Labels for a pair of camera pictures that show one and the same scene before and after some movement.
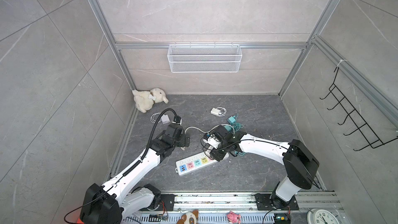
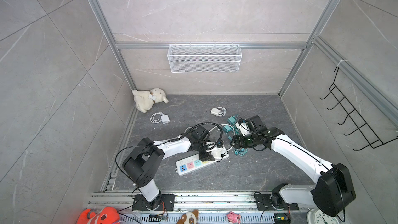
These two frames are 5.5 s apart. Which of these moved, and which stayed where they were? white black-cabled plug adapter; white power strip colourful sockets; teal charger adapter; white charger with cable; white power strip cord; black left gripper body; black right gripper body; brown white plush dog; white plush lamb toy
Moved: black left gripper body; black right gripper body; white black-cabled plug adapter
Stayed: teal charger adapter; white charger with cable; white plush lamb toy; white power strip cord; white power strip colourful sockets; brown white plush dog
